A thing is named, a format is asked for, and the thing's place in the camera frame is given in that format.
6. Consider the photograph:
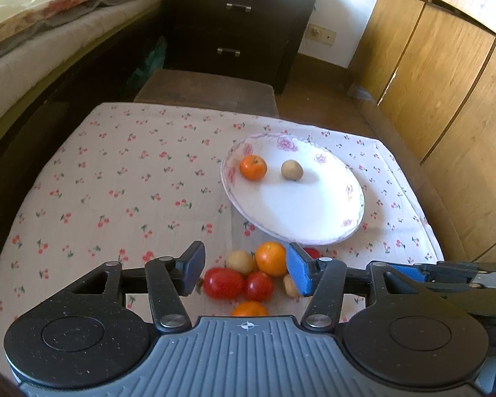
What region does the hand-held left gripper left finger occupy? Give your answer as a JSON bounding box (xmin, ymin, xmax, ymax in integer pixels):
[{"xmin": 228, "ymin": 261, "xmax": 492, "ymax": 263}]
[{"xmin": 65, "ymin": 241, "xmax": 206, "ymax": 335}]

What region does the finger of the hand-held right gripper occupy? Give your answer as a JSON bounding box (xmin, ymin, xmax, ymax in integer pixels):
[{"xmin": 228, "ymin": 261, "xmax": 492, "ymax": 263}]
[{"xmin": 391, "ymin": 260, "xmax": 496, "ymax": 296}]

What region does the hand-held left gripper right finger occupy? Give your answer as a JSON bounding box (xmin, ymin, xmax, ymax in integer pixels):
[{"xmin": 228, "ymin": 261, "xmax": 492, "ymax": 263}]
[{"xmin": 286, "ymin": 243, "xmax": 443, "ymax": 333}]

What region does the brown longan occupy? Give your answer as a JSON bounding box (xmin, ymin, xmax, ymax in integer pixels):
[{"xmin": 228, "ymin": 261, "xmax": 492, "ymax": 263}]
[
  {"xmin": 283, "ymin": 274, "xmax": 302, "ymax": 298},
  {"xmin": 281, "ymin": 159, "xmax": 304, "ymax": 182},
  {"xmin": 226, "ymin": 250, "xmax": 256, "ymax": 275}
]

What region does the orange tangerine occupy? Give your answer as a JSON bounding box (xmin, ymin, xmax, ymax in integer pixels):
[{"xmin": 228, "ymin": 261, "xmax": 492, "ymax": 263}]
[
  {"xmin": 239, "ymin": 154, "xmax": 268, "ymax": 182},
  {"xmin": 255, "ymin": 242, "xmax": 289, "ymax": 278},
  {"xmin": 230, "ymin": 301, "xmax": 270, "ymax": 318}
]

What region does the long red tomato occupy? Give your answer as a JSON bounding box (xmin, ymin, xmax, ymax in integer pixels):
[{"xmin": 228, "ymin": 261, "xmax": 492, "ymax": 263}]
[{"xmin": 202, "ymin": 267, "xmax": 245, "ymax": 299}]

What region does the round red tomato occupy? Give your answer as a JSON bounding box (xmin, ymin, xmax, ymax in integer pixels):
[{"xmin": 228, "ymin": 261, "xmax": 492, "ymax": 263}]
[{"xmin": 244, "ymin": 272, "xmax": 274, "ymax": 302}]

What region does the white floral plate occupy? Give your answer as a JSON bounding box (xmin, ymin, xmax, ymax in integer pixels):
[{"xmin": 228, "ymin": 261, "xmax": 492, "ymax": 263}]
[{"xmin": 220, "ymin": 133, "xmax": 365, "ymax": 245}]

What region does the cherry print tablecloth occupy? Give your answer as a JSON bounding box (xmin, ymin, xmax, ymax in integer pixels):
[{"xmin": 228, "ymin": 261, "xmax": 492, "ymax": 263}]
[{"xmin": 0, "ymin": 103, "xmax": 445, "ymax": 381}]

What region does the brown wooden stool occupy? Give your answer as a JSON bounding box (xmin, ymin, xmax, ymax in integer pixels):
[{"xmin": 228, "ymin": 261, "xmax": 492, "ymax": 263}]
[{"xmin": 134, "ymin": 69, "xmax": 278, "ymax": 117}]

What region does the light wooden wardrobe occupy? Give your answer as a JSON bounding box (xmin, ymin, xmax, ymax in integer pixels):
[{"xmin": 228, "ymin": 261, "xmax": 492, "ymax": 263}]
[{"xmin": 349, "ymin": 0, "xmax": 496, "ymax": 265}]

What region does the teal bag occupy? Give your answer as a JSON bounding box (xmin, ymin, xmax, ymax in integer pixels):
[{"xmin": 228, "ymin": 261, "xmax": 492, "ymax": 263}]
[{"xmin": 128, "ymin": 37, "xmax": 168, "ymax": 87}]

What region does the dark wooden nightstand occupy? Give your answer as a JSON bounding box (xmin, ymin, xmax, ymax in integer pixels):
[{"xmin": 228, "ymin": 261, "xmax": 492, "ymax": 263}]
[{"xmin": 161, "ymin": 0, "xmax": 318, "ymax": 95}]

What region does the bed with floral blanket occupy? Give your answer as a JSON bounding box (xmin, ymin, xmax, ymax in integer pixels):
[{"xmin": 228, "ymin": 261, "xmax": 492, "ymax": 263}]
[{"xmin": 0, "ymin": 0, "xmax": 166, "ymax": 141}]

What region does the floral blanket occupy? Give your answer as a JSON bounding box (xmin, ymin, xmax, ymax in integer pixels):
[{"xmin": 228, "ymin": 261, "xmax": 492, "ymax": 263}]
[{"xmin": 0, "ymin": 0, "xmax": 170, "ymax": 46}]

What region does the dark wooden bed frame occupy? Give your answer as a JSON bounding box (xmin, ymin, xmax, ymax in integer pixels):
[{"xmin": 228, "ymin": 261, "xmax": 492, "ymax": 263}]
[{"xmin": 0, "ymin": 8, "xmax": 166, "ymax": 298}]

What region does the beige wall outlet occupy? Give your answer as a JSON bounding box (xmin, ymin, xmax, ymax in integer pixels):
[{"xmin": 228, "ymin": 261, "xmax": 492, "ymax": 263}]
[{"xmin": 307, "ymin": 25, "xmax": 337, "ymax": 46}]

